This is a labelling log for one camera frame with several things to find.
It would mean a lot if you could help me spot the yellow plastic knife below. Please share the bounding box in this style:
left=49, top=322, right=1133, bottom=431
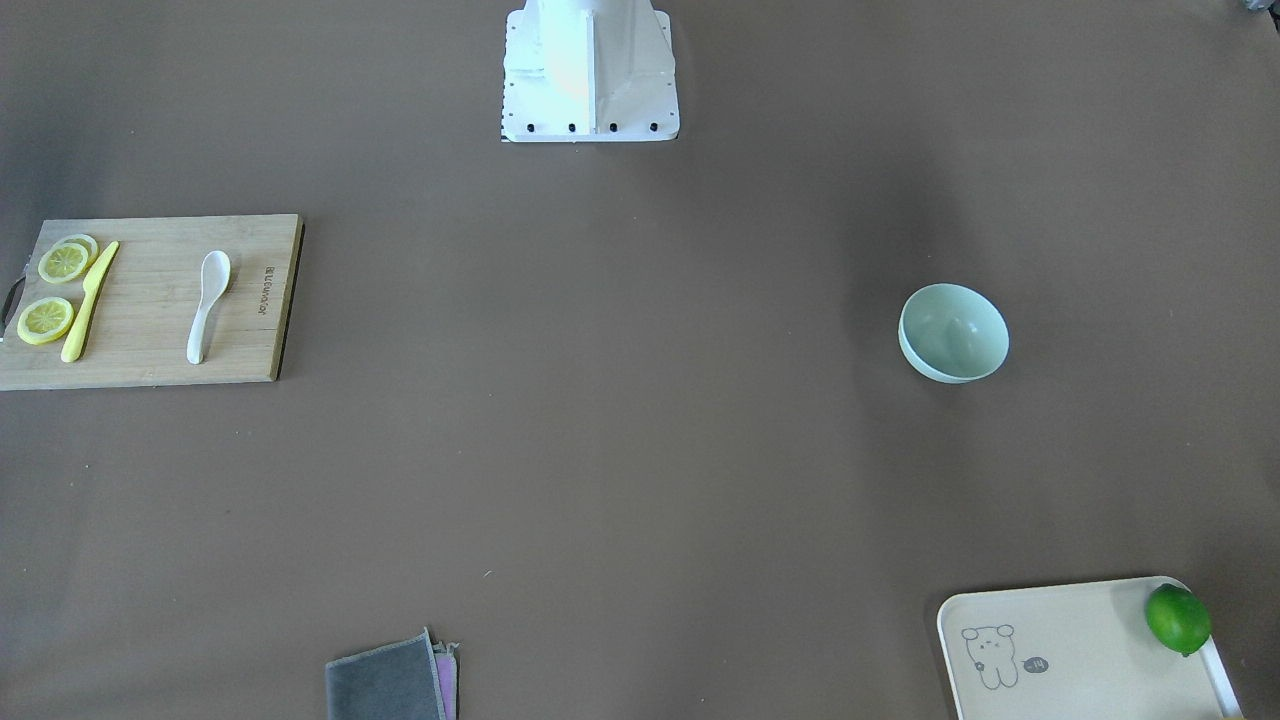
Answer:
left=60, top=240, right=120, bottom=363

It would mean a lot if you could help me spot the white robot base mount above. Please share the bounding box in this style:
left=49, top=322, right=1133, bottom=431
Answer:
left=500, top=1, right=681, bottom=143

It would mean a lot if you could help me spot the white ceramic spoon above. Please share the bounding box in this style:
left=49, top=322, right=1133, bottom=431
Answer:
left=186, top=250, right=232, bottom=365

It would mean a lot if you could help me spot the beige rabbit tray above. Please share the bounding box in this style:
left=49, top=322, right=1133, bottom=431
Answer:
left=937, top=577, right=1243, bottom=719

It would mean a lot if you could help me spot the grey folded cloth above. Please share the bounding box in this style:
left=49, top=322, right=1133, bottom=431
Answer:
left=325, top=628, right=460, bottom=719

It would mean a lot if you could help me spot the stacked lemon slice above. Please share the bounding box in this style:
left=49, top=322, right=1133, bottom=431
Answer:
left=37, top=234, right=99, bottom=284

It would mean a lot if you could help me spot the bamboo cutting board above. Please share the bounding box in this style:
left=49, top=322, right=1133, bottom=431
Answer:
left=1, top=214, right=303, bottom=391

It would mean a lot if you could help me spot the light green bowl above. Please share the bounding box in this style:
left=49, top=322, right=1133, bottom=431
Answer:
left=897, top=283, right=1011, bottom=384

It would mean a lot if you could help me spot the green lime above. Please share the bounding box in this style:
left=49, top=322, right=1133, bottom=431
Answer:
left=1144, top=583, right=1212, bottom=657

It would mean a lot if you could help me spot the lemon slice near handle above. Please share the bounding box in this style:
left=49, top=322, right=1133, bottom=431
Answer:
left=15, top=296, right=76, bottom=346

